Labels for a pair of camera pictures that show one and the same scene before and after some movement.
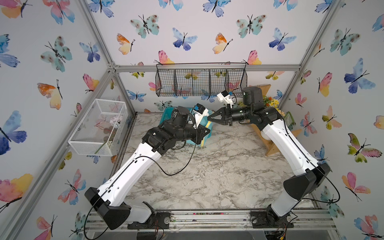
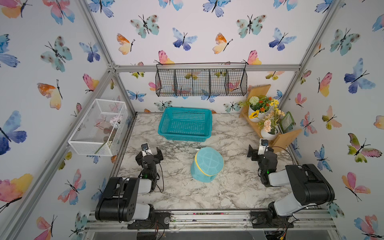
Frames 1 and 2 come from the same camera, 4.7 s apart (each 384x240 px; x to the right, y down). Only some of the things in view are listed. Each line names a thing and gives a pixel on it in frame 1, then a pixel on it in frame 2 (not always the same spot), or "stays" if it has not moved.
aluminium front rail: x=319 y=221 stays
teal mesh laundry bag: x=208 y=125 → x=208 y=162
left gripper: x=199 y=133 → x=157 y=157
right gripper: x=227 y=116 → x=254 y=154
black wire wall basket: x=200 y=79 stays
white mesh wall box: x=100 y=132 stays
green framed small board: x=289 y=120 stays
